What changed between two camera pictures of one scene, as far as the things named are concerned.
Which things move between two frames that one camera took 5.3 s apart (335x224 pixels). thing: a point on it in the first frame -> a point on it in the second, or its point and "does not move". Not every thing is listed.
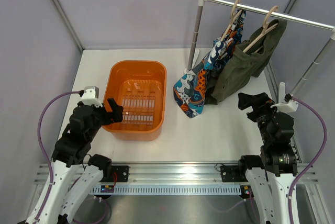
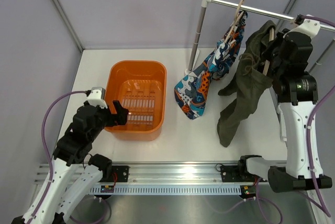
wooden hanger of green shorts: [266, 28] -> [267, 64]
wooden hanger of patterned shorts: [232, 17] -> [238, 16]
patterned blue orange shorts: [190, 91] does not move
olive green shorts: [248, 59] -> [250, 80]
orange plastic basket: [140, 87] does not move
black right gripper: [260, 102] -> [280, 40]
